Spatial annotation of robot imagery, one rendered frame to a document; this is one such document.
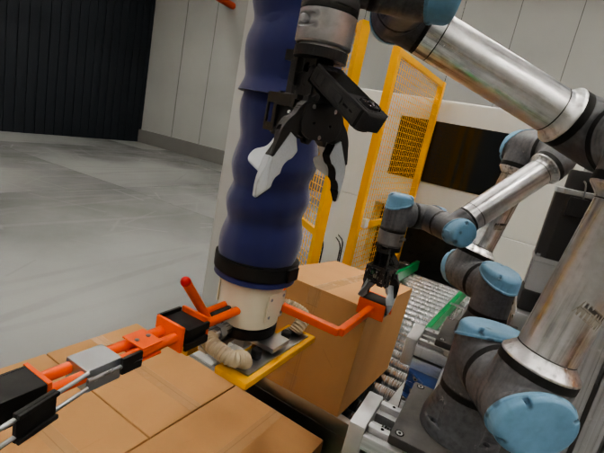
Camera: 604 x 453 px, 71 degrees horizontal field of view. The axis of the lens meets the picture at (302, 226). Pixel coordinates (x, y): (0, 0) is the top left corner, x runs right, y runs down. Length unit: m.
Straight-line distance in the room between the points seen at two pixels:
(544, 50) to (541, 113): 9.65
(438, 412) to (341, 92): 0.63
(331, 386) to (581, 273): 1.05
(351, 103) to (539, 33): 10.03
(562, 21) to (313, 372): 9.64
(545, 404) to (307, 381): 1.03
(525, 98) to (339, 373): 1.09
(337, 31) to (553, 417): 0.59
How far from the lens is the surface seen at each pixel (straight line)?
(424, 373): 1.41
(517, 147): 1.44
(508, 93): 0.75
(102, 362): 0.87
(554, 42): 10.45
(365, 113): 0.50
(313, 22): 0.58
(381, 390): 1.96
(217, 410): 1.63
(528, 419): 0.72
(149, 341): 0.93
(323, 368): 1.57
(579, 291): 0.70
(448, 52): 0.72
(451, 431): 0.89
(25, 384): 0.82
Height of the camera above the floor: 1.54
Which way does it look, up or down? 13 degrees down
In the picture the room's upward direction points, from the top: 12 degrees clockwise
